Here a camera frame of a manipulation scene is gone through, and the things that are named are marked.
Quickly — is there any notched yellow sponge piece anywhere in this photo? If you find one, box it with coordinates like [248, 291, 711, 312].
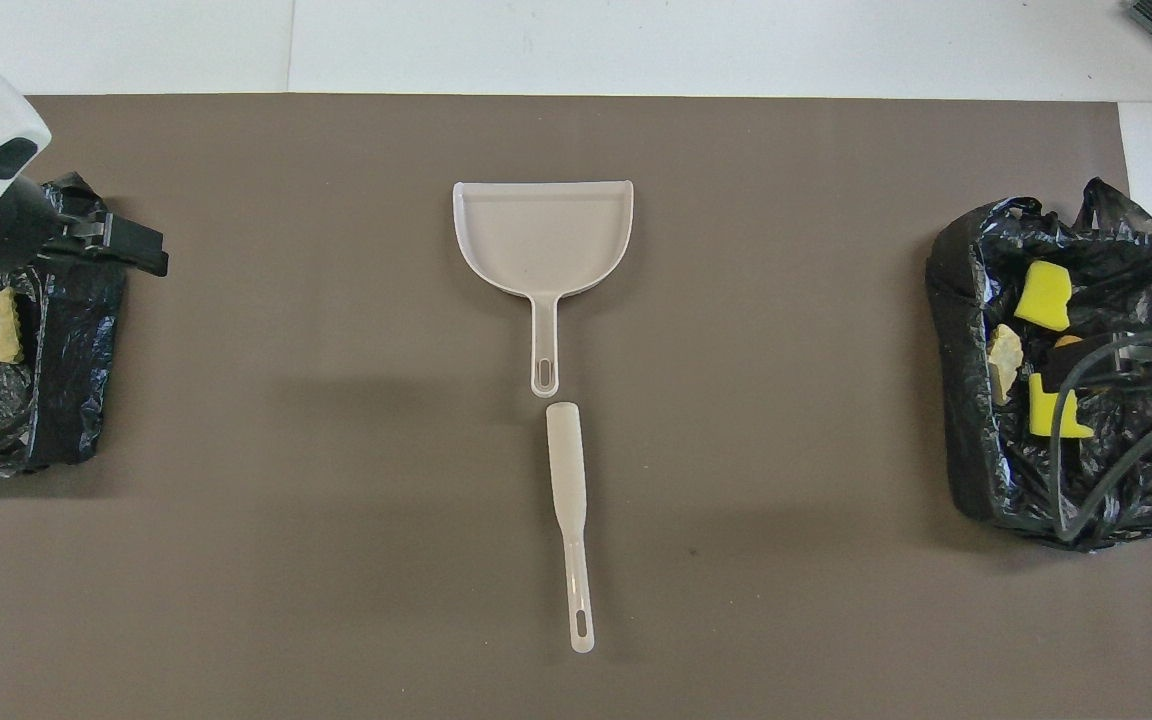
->
[1028, 372, 1095, 440]

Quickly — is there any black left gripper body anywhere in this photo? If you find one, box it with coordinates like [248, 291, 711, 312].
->
[0, 178, 97, 273]

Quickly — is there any black bag-lined bin, boxy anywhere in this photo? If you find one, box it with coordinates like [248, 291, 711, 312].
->
[0, 173, 127, 478]

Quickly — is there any black bag-lined bin, crumpled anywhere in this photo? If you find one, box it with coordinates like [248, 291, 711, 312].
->
[925, 177, 1152, 553]

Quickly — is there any brown paper table mat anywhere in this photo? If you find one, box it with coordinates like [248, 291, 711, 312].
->
[0, 95, 1152, 720]

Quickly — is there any yellow sponge with green pad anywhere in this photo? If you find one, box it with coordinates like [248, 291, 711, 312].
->
[1013, 261, 1074, 332]

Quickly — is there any beige plastic dustpan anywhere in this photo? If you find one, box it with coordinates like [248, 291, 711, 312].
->
[452, 180, 635, 399]

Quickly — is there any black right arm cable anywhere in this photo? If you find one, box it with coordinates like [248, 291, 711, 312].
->
[1050, 333, 1152, 543]

